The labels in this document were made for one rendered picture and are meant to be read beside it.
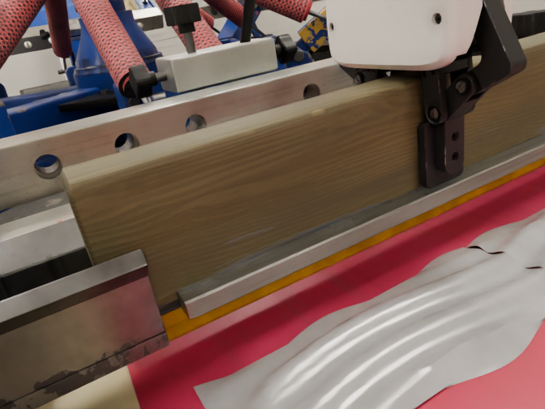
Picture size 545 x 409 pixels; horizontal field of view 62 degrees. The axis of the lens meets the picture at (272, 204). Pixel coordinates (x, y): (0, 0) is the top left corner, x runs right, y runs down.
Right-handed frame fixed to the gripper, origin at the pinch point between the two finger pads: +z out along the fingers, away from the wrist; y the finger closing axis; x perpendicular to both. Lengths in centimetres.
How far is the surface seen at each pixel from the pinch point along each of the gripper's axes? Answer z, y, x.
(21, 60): -2, -413, -11
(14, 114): 0, -68, -23
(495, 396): 6.0, 11.8, -8.3
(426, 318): 5.3, 7.4, -7.3
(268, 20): 3, -379, 200
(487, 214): 6.0, 1.8, 4.5
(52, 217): 2.5, -16.5, -21.5
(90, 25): -11, -55, -8
